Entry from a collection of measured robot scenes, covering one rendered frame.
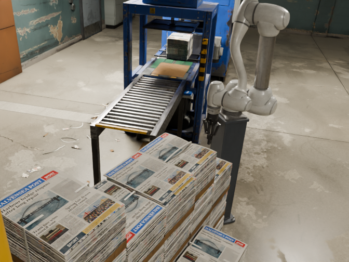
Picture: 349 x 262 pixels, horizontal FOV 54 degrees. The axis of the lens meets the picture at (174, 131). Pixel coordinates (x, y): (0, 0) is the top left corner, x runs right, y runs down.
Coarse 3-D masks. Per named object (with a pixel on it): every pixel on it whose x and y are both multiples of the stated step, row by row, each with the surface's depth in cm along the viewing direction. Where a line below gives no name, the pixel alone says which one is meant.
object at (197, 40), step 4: (196, 36) 572; (200, 36) 574; (196, 40) 549; (200, 40) 551; (196, 44) 526; (200, 44) 527; (164, 48) 495; (196, 48) 504; (200, 48) 505; (160, 52) 477; (164, 52) 476; (196, 52) 486; (160, 56) 457; (192, 56) 466; (196, 56) 468; (176, 60) 450; (180, 60) 450; (184, 60) 449; (188, 60) 449; (192, 60) 449; (196, 60) 463
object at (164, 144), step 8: (160, 136) 212; (168, 136) 212; (176, 136) 213; (152, 144) 203; (160, 144) 204; (168, 144) 204; (176, 144) 205; (144, 152) 195; (152, 152) 195; (160, 152) 196; (168, 152) 197
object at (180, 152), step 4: (184, 144) 206; (188, 144) 207; (192, 144) 207; (176, 148) 201; (184, 148) 202; (188, 148) 202; (172, 152) 197; (176, 152) 197; (180, 152) 198; (168, 156) 193; (172, 156) 193; (176, 156) 193; (160, 160) 189; (164, 160) 190; (168, 160) 190; (172, 160) 190
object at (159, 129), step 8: (184, 80) 381; (184, 88) 375; (176, 96) 338; (168, 104) 320; (176, 104) 337; (168, 112) 305; (160, 120) 290; (168, 120) 308; (160, 128) 280; (152, 136) 267
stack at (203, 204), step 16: (224, 160) 236; (224, 176) 226; (208, 192) 205; (208, 208) 214; (224, 208) 252; (192, 224) 195; (208, 224) 228; (176, 240) 179; (192, 240) 207; (160, 256) 167
